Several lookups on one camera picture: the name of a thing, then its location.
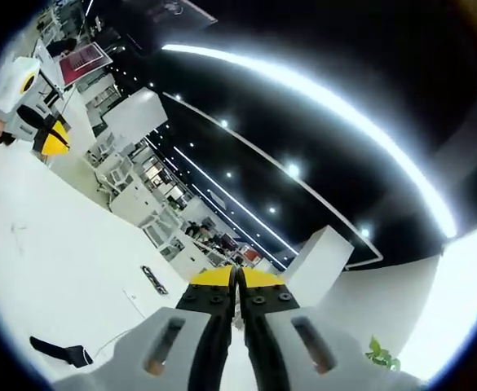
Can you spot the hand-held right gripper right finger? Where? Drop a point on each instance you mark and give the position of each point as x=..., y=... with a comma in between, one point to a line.
x=303, y=350

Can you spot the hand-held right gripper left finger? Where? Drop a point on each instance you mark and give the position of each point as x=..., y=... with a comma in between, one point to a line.
x=169, y=346

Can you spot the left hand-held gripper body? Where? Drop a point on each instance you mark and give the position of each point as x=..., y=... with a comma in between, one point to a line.
x=11, y=81

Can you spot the small black desktop device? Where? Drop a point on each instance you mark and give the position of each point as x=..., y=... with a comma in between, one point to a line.
x=154, y=280

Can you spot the monitor on stand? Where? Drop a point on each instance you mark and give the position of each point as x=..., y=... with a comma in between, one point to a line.
x=85, y=61

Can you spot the group of white office chairs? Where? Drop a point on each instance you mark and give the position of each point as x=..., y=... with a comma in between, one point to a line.
x=117, y=175

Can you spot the green potted plant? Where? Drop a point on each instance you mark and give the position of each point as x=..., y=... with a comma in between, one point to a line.
x=382, y=354

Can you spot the small white square pillar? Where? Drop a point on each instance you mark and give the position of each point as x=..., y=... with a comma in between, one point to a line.
x=136, y=112

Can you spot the large white square pillar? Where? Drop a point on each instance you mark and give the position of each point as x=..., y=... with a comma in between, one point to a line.
x=319, y=260

